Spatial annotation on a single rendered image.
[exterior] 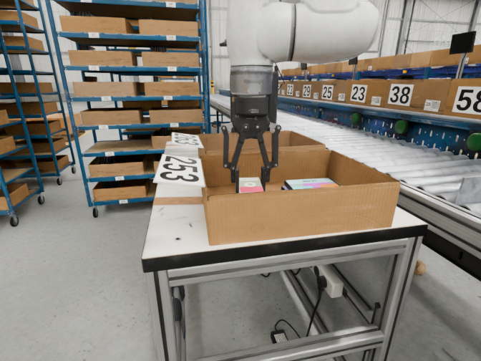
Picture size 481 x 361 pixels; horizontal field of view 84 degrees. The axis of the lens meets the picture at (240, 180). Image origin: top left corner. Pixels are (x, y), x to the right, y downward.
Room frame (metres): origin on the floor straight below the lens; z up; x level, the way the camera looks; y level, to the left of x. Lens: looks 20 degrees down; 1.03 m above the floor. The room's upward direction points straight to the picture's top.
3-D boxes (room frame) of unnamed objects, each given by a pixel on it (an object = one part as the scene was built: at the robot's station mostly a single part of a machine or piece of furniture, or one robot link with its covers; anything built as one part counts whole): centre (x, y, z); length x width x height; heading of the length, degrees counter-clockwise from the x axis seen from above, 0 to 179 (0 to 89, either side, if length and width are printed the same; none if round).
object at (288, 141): (0.92, -0.05, 0.80); 0.38 x 0.28 x 0.10; 103
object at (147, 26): (2.28, 0.53, 1.39); 0.40 x 0.30 x 0.10; 102
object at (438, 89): (1.52, -1.05, 0.96); 0.39 x 0.29 x 0.17; 13
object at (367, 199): (0.59, -0.10, 0.80); 0.38 x 0.28 x 0.10; 101
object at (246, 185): (0.61, -0.02, 0.78); 0.10 x 0.06 x 0.05; 3
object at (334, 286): (0.87, -0.25, 0.41); 0.45 x 0.06 x 0.08; 12
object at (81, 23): (2.16, 1.00, 1.39); 0.40 x 0.30 x 0.10; 101
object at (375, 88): (1.90, -0.97, 0.96); 0.39 x 0.29 x 0.17; 13
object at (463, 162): (0.97, -0.72, 0.72); 0.52 x 0.05 x 0.05; 103
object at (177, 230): (0.93, -0.01, 0.74); 1.00 x 0.58 x 0.03; 12
